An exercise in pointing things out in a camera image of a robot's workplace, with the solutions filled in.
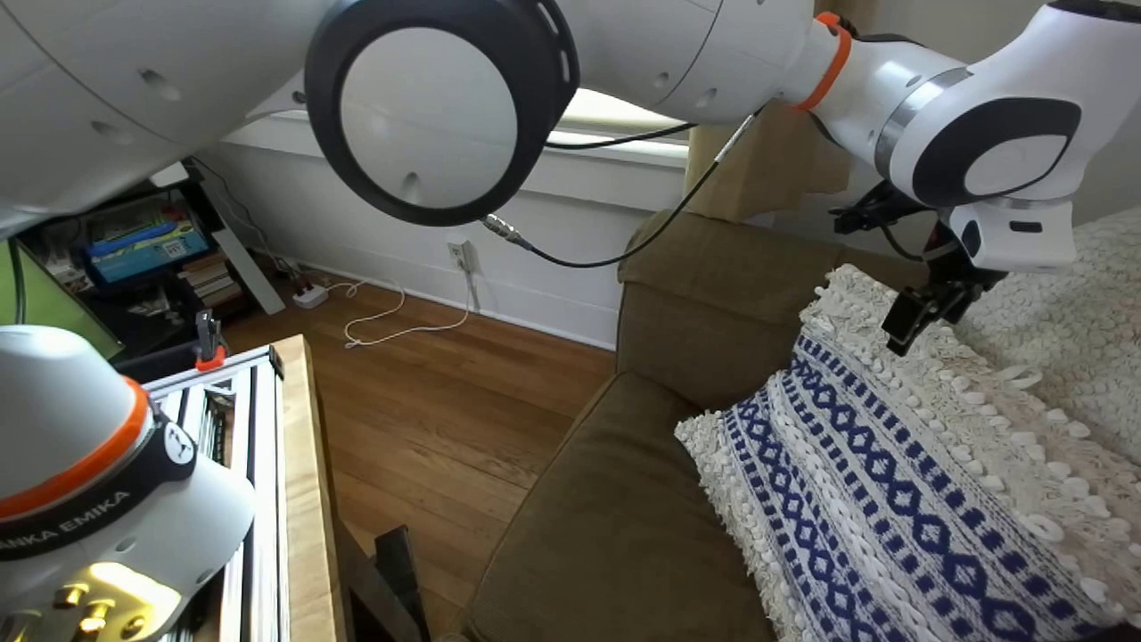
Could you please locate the black shelf with clutter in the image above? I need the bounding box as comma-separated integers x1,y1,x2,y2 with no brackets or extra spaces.
0,177,253,379

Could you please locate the white board leaning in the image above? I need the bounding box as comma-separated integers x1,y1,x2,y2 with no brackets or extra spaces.
211,229,285,313

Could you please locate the blue and white woven pillow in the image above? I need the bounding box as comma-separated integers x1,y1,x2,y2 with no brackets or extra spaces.
676,265,1141,642

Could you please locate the white power strip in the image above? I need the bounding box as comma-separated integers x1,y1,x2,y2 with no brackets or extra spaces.
293,284,326,310

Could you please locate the red black clamp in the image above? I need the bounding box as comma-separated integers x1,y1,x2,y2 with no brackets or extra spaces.
196,310,229,370

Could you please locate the beige right curtain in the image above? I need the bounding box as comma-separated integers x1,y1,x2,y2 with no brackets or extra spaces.
683,104,854,219

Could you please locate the blue screen device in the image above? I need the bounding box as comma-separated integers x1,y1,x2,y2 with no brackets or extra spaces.
84,219,211,281

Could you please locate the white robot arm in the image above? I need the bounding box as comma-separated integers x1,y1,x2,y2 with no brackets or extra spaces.
0,0,1141,349

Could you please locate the white wall plug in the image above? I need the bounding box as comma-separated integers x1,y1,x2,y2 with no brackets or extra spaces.
445,237,477,274

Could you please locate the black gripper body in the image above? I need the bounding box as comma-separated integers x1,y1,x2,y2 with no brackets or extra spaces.
921,224,1003,305

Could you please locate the aluminium frame wooden table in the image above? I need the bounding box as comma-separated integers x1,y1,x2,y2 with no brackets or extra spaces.
148,334,344,642

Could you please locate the white cable on floor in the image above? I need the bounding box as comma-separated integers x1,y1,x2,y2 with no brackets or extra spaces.
338,277,484,351

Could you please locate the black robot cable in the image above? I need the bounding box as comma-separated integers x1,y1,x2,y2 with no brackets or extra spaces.
477,104,761,269

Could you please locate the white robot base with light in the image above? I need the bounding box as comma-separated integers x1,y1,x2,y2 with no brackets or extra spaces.
0,325,257,642

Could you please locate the olive green sofa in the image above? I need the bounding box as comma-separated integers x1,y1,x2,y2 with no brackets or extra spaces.
461,215,921,642

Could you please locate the white fuzzy blanket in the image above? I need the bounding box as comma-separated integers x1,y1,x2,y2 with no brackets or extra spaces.
960,206,1141,461

